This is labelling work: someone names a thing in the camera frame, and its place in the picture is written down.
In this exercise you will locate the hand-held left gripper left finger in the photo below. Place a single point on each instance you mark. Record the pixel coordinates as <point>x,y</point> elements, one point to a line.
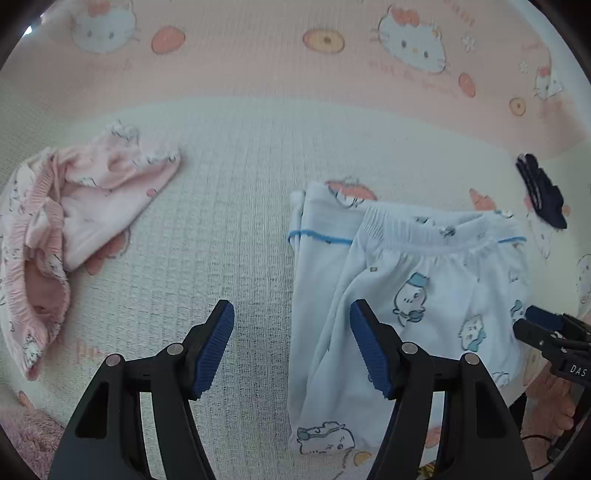
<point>214,350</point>

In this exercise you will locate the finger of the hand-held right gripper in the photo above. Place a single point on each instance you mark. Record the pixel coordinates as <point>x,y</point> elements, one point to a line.
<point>531,333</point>
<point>542,316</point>

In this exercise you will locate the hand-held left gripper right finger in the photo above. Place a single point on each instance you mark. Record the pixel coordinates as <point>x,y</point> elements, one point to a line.
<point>369,350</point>

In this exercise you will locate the white blue cartoon print pants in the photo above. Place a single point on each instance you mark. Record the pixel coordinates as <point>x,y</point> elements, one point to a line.
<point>323,286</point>

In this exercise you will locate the person's right hand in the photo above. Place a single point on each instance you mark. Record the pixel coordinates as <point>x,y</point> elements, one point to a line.
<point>556,401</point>

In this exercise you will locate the dark navy cloth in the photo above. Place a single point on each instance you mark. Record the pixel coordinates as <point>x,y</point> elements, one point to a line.
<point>545,198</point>

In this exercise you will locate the pink cat print blanket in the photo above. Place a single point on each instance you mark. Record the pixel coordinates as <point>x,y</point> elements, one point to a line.
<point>221,184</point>

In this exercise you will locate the pink printed garment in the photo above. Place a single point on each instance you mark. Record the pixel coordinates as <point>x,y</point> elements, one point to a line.
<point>92,203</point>

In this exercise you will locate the pink fluffy blanket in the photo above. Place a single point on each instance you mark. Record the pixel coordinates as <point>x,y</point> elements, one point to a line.
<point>27,443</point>

